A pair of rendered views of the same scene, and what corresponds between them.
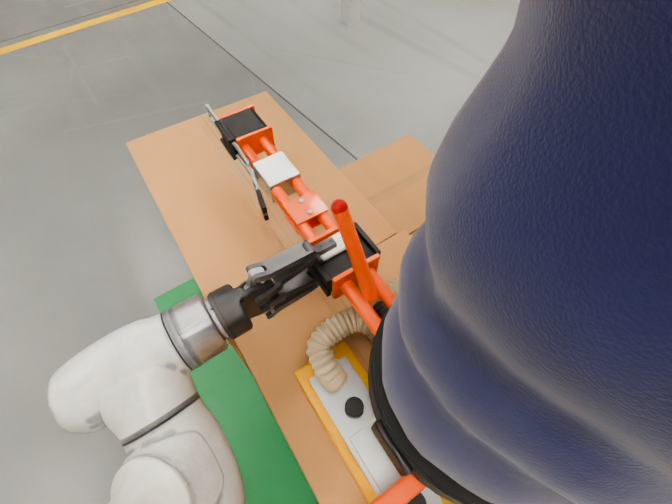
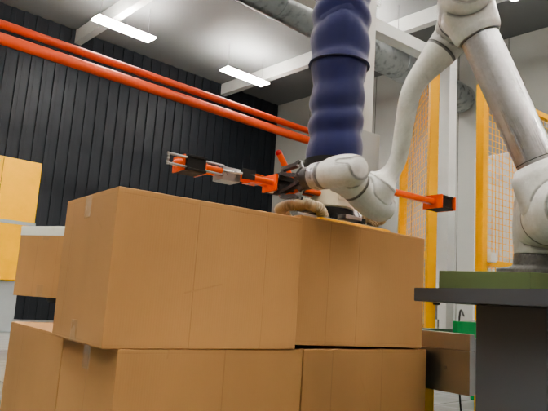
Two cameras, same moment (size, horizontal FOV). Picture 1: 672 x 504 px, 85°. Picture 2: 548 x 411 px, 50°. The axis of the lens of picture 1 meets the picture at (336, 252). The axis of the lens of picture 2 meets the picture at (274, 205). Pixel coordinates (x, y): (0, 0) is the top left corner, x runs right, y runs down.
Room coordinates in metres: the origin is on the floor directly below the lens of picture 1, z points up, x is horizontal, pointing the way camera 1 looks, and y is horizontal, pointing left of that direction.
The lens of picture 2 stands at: (0.43, 1.99, 0.69)
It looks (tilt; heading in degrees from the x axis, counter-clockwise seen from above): 9 degrees up; 267
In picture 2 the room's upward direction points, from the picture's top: 4 degrees clockwise
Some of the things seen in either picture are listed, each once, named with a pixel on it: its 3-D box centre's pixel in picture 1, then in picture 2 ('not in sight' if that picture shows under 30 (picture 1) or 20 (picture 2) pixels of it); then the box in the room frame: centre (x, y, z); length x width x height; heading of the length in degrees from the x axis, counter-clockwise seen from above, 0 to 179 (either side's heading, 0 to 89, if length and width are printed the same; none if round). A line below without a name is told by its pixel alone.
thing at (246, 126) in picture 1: (247, 131); (189, 165); (0.60, 0.18, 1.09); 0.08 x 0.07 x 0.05; 33
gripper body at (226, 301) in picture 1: (246, 302); (304, 178); (0.23, 0.13, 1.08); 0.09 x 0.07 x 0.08; 124
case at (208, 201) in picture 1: (263, 234); (180, 274); (0.60, 0.20, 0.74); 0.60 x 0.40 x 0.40; 33
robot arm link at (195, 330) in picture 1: (199, 328); (320, 175); (0.19, 0.19, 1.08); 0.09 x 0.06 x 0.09; 34
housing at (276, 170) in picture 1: (277, 176); (226, 175); (0.49, 0.11, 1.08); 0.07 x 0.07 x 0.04; 33
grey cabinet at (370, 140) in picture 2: not in sight; (365, 155); (-0.32, -1.53, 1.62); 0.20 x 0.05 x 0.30; 34
